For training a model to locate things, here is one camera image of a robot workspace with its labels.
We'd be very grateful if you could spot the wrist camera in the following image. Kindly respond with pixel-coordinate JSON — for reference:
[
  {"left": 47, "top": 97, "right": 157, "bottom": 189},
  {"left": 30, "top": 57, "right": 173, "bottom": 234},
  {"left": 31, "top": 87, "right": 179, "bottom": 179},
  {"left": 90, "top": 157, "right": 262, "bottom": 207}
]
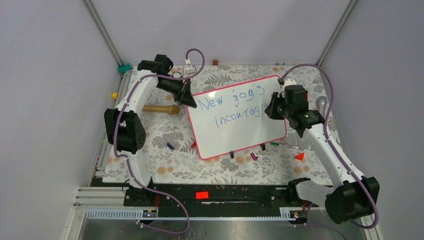
[
  {"left": 282, "top": 78, "right": 297, "bottom": 89},
  {"left": 182, "top": 58, "right": 197, "bottom": 78}
]

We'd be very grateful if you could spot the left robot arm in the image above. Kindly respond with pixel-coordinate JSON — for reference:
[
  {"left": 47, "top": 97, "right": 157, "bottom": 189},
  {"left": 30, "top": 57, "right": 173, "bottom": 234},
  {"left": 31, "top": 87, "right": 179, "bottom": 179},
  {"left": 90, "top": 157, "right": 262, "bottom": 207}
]
[{"left": 104, "top": 54, "right": 203, "bottom": 206}]

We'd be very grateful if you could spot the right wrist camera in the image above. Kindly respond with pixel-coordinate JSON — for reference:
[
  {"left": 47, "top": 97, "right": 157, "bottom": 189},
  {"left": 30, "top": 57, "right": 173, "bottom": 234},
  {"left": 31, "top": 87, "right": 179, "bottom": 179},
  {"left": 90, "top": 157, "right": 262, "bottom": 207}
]
[{"left": 282, "top": 78, "right": 297, "bottom": 89}]

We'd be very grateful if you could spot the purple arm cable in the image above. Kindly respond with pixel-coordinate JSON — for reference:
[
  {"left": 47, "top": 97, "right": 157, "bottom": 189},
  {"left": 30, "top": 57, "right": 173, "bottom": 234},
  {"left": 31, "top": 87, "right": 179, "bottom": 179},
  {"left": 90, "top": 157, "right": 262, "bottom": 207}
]
[
  {"left": 277, "top": 63, "right": 380, "bottom": 239},
  {"left": 112, "top": 48, "right": 206, "bottom": 235}
]

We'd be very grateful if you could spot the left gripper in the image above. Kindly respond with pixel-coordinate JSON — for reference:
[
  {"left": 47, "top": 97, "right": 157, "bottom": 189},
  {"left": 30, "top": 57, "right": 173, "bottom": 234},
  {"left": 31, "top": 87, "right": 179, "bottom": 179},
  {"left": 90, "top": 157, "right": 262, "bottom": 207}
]
[{"left": 156, "top": 75, "right": 197, "bottom": 108}]

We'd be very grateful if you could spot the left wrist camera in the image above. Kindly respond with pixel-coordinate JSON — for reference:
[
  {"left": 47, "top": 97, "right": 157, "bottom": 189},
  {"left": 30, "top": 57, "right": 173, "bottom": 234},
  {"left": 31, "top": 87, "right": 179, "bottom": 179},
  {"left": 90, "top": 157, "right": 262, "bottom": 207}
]
[{"left": 182, "top": 58, "right": 197, "bottom": 78}]

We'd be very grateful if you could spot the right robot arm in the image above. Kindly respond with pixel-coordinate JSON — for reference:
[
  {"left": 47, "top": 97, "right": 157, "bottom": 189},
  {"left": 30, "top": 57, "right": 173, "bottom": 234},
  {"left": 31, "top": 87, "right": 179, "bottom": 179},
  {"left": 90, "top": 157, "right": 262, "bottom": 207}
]
[{"left": 264, "top": 85, "right": 380, "bottom": 229}]

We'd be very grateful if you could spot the black capped marker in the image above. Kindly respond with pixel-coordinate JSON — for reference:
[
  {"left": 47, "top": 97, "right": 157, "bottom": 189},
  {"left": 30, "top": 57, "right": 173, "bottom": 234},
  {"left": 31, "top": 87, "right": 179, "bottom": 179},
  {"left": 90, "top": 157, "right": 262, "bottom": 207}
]
[{"left": 249, "top": 147, "right": 258, "bottom": 158}]

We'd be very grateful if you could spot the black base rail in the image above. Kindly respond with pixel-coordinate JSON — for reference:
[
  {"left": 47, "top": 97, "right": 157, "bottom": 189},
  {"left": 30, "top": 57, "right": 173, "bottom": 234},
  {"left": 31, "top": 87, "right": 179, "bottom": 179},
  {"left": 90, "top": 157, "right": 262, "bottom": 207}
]
[{"left": 89, "top": 178, "right": 311, "bottom": 209}]

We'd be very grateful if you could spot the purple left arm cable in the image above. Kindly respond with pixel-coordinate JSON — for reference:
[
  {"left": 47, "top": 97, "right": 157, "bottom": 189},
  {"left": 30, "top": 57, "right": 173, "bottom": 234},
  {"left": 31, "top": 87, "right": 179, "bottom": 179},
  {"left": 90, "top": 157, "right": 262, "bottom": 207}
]
[{"left": 112, "top": 48, "right": 206, "bottom": 235}]

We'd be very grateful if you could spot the blue marker cap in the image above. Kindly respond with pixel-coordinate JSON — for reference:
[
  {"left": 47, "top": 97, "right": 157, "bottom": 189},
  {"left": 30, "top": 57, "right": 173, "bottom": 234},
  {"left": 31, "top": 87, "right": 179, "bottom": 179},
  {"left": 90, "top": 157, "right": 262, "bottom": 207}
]
[{"left": 166, "top": 142, "right": 175, "bottom": 150}]

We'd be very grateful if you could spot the pink framed whiteboard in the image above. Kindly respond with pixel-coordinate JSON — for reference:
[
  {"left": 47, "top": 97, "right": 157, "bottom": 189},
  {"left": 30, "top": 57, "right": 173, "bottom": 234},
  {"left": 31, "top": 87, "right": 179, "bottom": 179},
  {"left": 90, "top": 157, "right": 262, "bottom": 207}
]
[{"left": 187, "top": 75, "right": 287, "bottom": 159}]

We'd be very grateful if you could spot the gold toy microphone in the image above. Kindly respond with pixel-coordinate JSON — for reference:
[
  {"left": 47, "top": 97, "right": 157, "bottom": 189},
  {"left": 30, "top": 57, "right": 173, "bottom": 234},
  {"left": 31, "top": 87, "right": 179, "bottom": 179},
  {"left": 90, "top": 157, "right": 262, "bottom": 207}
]
[{"left": 142, "top": 105, "right": 180, "bottom": 115}]

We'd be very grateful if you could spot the yellow small cube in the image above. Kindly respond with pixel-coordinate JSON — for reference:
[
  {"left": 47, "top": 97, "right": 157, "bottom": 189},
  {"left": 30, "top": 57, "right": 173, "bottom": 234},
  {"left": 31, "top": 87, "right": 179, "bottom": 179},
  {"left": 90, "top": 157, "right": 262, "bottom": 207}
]
[{"left": 111, "top": 92, "right": 118, "bottom": 100}]

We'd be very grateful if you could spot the magenta capped marker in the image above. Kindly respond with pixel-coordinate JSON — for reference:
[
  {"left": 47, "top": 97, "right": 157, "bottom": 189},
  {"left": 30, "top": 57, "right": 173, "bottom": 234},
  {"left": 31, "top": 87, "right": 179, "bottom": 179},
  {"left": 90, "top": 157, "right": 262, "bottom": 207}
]
[{"left": 249, "top": 151, "right": 258, "bottom": 161}]

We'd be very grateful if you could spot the red triangular block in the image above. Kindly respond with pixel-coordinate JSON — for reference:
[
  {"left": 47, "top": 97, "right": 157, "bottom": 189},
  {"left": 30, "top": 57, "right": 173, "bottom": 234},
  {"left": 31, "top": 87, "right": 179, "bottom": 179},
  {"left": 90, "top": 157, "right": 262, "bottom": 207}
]
[{"left": 294, "top": 152, "right": 305, "bottom": 161}]

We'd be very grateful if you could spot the silver toy microphone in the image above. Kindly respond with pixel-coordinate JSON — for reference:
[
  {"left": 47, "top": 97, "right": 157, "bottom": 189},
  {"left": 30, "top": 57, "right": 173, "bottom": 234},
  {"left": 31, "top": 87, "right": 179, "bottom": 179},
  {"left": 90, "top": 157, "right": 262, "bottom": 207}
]
[{"left": 315, "top": 96, "right": 328, "bottom": 116}]

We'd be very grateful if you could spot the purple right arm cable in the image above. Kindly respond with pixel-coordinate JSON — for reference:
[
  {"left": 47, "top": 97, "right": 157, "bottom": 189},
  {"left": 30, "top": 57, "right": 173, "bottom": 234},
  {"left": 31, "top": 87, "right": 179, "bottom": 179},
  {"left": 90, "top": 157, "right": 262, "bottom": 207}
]
[{"left": 277, "top": 63, "right": 380, "bottom": 239}]

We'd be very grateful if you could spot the red tape label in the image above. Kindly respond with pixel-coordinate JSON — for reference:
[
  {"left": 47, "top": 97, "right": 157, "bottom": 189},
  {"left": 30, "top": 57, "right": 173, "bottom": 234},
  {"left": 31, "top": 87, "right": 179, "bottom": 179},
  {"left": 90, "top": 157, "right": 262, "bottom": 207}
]
[{"left": 195, "top": 191, "right": 209, "bottom": 200}]

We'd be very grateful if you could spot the teal corner clamp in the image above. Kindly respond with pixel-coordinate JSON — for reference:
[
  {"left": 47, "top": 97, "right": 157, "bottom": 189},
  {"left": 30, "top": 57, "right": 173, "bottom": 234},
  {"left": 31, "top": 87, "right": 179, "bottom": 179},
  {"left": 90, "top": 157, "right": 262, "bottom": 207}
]
[{"left": 117, "top": 63, "right": 133, "bottom": 74}]

